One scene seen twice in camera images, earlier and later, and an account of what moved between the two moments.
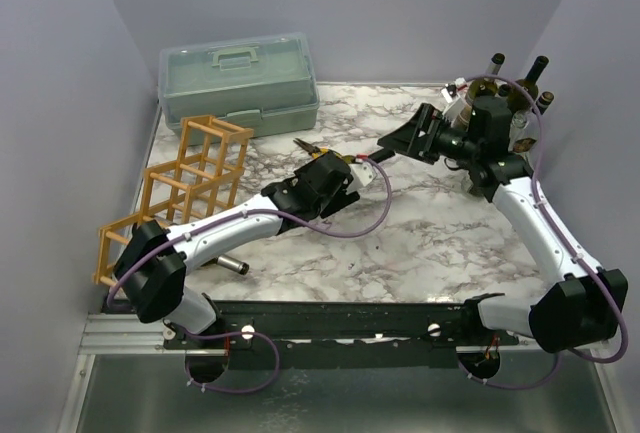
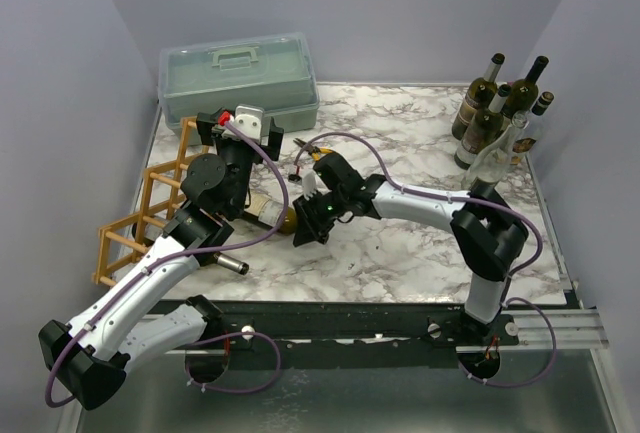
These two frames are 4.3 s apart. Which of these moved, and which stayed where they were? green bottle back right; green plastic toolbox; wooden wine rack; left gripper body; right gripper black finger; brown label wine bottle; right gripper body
Moved: right gripper body; left gripper body; right gripper black finger
Stayed: green plastic toolbox; brown label wine bottle; wooden wine rack; green bottle back right
